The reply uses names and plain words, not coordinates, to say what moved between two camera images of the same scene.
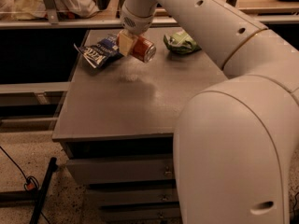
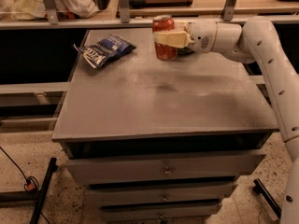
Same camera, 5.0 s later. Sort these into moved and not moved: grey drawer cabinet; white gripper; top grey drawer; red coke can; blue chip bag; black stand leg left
Moved: white gripper; red coke can
Not moved: blue chip bag; grey drawer cabinet; black stand leg left; top grey drawer
